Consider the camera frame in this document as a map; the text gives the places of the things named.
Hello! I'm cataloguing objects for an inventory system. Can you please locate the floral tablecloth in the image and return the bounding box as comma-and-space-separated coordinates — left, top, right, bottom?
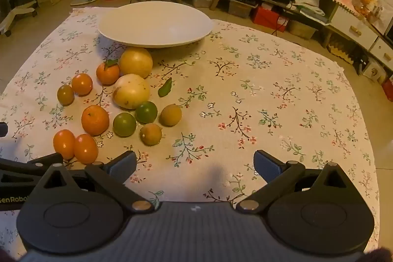
0, 6, 379, 253

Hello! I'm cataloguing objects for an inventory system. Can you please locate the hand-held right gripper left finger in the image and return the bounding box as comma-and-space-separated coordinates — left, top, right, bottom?
29, 151, 155, 213

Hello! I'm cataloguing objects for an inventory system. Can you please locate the green lime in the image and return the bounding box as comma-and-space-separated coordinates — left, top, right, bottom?
113, 112, 137, 138
135, 101, 158, 124

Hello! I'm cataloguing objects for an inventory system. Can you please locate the oval orange tomato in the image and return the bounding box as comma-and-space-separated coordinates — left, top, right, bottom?
53, 129, 76, 160

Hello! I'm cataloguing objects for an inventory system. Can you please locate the white plate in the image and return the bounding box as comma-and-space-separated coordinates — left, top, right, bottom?
98, 1, 213, 48

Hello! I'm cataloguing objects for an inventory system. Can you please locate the red cardboard box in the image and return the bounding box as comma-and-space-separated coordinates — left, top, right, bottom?
252, 6, 290, 33

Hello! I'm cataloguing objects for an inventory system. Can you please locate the loose green leaf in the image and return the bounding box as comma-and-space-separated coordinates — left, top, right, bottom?
158, 77, 173, 97

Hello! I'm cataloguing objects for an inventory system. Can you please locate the leafy tangerine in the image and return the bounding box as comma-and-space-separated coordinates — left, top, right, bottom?
96, 59, 120, 85

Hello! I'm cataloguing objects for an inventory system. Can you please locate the clear box dark lid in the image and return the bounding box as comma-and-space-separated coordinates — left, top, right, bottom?
229, 0, 258, 19

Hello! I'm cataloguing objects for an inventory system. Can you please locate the brownish green tomato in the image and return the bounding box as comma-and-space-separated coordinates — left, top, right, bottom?
57, 84, 75, 106

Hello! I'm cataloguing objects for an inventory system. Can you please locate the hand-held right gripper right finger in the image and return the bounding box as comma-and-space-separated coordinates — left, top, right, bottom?
236, 150, 366, 213

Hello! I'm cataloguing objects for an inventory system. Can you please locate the beige storage box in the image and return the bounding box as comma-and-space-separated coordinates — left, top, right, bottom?
289, 20, 318, 41

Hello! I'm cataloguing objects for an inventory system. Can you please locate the long low cabinet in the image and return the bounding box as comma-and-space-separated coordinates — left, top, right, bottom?
258, 0, 393, 72

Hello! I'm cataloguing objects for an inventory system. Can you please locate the large yellow round fruit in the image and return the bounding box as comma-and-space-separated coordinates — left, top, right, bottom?
119, 46, 153, 79
112, 73, 151, 110

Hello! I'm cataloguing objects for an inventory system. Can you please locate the small brown round fruit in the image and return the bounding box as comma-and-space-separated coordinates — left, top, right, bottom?
160, 104, 182, 127
140, 123, 163, 146

